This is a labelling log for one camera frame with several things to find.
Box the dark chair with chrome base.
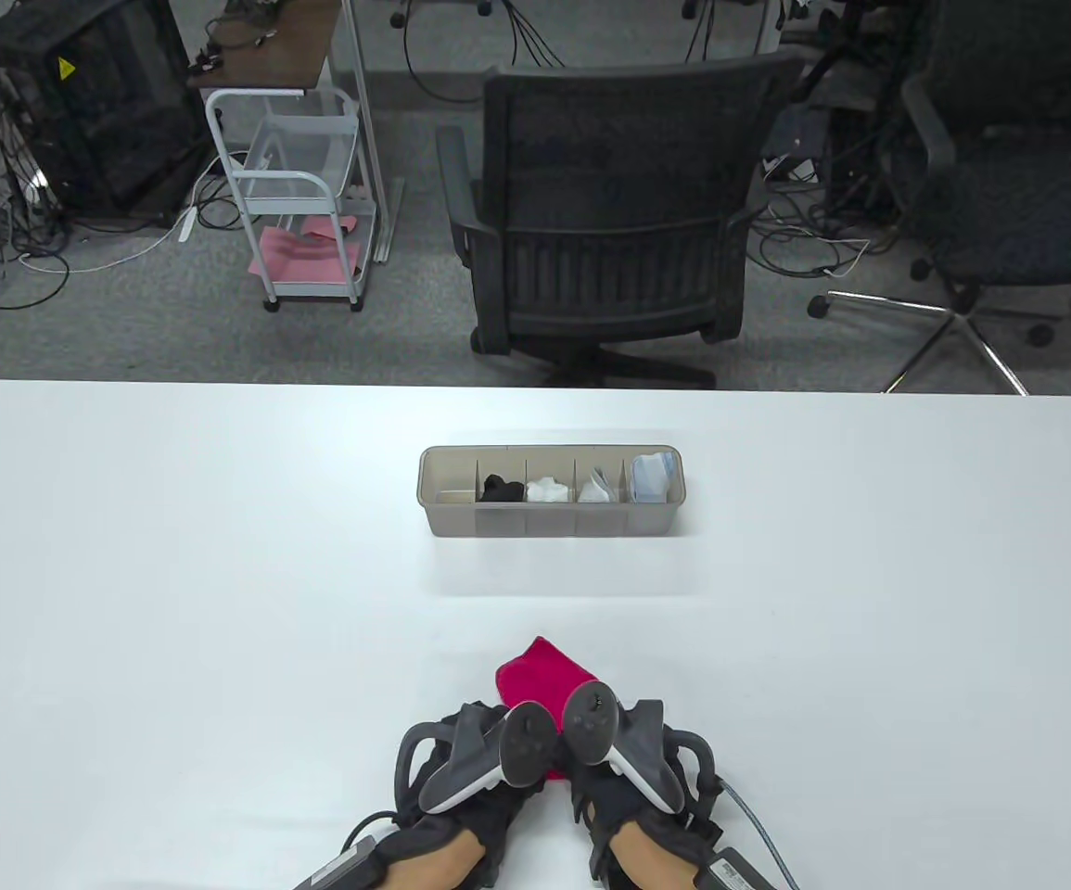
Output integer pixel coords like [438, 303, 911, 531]
[809, 0, 1071, 395]

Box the grey cable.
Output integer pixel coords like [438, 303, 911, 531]
[719, 782, 800, 890]

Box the white rolling cart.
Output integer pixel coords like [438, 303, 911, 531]
[187, 0, 378, 312]

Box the grey tracking controller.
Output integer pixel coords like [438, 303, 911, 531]
[561, 681, 687, 817]
[417, 702, 559, 817]

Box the person's right hand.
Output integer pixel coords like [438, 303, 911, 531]
[567, 762, 720, 877]

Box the black cable tangle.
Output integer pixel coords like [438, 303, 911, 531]
[0, 88, 72, 372]
[748, 88, 912, 279]

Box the beige divided organizer box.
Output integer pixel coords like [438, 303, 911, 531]
[417, 445, 684, 539]

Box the pink cloth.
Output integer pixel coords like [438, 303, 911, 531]
[248, 215, 364, 284]

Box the person's left forearm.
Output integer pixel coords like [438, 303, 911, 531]
[387, 828, 487, 890]

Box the person's right forearm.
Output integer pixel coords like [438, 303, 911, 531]
[607, 820, 695, 890]

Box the black mesh office chair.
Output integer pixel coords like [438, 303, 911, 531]
[436, 48, 810, 388]

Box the person's left hand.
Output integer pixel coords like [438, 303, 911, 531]
[373, 786, 538, 877]

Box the black computer tower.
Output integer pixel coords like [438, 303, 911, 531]
[0, 0, 211, 228]

